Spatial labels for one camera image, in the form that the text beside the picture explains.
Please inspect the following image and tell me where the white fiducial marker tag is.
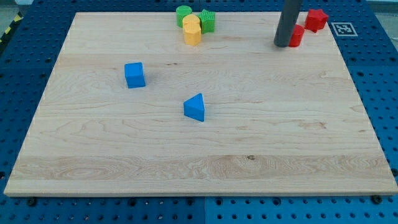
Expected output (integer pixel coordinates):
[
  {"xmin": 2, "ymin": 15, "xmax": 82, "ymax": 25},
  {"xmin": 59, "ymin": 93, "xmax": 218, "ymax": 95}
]
[{"xmin": 331, "ymin": 22, "xmax": 358, "ymax": 37}]

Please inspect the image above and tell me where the blue cube block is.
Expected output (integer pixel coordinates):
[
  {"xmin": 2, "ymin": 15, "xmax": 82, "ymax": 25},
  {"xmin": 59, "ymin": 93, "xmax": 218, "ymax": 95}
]
[{"xmin": 124, "ymin": 62, "xmax": 146, "ymax": 88}]

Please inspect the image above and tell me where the green cylinder block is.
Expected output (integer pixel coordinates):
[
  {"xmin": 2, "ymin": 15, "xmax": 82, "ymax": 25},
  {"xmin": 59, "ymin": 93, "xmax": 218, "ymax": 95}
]
[{"xmin": 175, "ymin": 5, "xmax": 192, "ymax": 27}]

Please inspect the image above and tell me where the grey cylindrical robot pointer rod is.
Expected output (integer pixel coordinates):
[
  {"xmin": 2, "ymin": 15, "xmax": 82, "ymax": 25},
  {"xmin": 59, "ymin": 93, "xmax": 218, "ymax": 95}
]
[{"xmin": 274, "ymin": 0, "xmax": 303, "ymax": 47}]

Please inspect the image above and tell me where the yellow hexagon block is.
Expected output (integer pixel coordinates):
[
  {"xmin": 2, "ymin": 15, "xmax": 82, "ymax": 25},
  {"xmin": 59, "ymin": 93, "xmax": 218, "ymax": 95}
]
[{"xmin": 183, "ymin": 23, "xmax": 201, "ymax": 46}]

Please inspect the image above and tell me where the red star block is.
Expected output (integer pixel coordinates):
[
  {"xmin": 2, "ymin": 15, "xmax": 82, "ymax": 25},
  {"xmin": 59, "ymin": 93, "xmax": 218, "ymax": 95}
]
[{"xmin": 304, "ymin": 9, "xmax": 329, "ymax": 33}]

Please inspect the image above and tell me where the yellow cylinder block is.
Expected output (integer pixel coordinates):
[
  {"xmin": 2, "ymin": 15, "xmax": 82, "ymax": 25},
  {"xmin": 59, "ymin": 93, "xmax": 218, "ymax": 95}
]
[{"xmin": 182, "ymin": 14, "xmax": 200, "ymax": 26}]

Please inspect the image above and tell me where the yellow black hazard tape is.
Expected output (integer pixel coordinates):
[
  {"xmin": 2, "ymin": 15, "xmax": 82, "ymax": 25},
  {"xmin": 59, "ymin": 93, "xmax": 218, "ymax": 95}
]
[{"xmin": 1, "ymin": 12, "xmax": 24, "ymax": 45}]

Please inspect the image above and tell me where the green star block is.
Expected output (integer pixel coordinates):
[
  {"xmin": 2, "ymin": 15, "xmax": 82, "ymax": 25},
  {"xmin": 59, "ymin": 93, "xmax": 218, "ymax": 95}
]
[{"xmin": 198, "ymin": 9, "xmax": 216, "ymax": 34}]

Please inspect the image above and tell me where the red cylinder block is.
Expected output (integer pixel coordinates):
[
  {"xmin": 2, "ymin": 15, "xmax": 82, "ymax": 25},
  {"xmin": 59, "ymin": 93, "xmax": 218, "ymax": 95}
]
[{"xmin": 289, "ymin": 24, "xmax": 305, "ymax": 47}]

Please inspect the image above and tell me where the light wooden board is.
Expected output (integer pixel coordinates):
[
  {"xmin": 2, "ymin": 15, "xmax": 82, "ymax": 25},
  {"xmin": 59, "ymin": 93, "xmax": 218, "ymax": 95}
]
[{"xmin": 4, "ymin": 12, "xmax": 397, "ymax": 197}]

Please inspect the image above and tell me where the blue triangle block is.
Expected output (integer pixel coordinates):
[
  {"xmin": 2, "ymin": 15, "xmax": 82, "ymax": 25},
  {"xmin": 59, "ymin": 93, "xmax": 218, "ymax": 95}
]
[{"xmin": 183, "ymin": 93, "xmax": 205, "ymax": 122}]

